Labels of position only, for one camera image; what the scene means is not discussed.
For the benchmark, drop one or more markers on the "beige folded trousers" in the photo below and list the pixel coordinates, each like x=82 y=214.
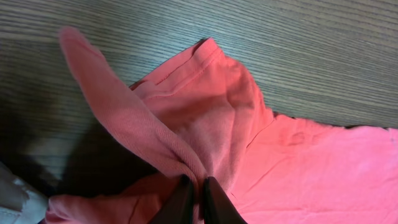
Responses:
x=20 y=202

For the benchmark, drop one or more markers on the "red printed t-shirt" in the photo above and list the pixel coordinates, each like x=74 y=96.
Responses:
x=201 y=114

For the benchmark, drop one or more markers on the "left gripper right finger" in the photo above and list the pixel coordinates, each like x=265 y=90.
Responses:
x=218 y=209

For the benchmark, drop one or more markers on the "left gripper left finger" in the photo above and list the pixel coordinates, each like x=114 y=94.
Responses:
x=178 y=208

